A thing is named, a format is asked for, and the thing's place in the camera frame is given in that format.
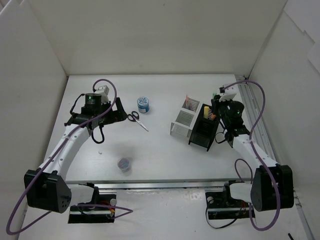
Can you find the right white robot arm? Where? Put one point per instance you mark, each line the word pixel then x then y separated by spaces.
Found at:
pixel 272 185

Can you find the white slotted pen holder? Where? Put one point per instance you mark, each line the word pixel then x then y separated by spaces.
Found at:
pixel 183 123

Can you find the black handled scissors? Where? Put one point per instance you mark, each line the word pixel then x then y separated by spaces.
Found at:
pixel 135 117

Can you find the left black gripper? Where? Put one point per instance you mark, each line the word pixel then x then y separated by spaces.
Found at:
pixel 114 110

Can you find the small clear glitter jar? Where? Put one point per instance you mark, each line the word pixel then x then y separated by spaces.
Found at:
pixel 124 164

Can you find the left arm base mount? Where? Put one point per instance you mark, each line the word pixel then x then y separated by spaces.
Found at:
pixel 94 214

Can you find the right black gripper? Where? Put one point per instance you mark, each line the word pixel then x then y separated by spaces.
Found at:
pixel 216 105

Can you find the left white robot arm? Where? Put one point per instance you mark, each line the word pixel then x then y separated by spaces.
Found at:
pixel 46 186

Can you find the aluminium right rail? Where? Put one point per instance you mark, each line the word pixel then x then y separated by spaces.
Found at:
pixel 260 135

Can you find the yellow highlighter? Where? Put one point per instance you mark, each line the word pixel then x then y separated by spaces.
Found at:
pixel 206 111

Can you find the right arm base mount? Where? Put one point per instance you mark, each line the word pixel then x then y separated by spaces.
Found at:
pixel 220 206

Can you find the aluminium front rail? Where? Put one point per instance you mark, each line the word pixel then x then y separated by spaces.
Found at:
pixel 158 184

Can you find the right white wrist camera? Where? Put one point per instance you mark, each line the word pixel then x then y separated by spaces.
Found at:
pixel 227 93

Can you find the black slotted pen holder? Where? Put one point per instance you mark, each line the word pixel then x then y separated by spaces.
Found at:
pixel 204 130

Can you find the aluminium rail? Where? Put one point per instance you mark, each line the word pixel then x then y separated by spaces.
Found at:
pixel 158 184
pixel 260 135

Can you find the blue lidded jar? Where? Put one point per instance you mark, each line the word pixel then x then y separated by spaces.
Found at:
pixel 143 104

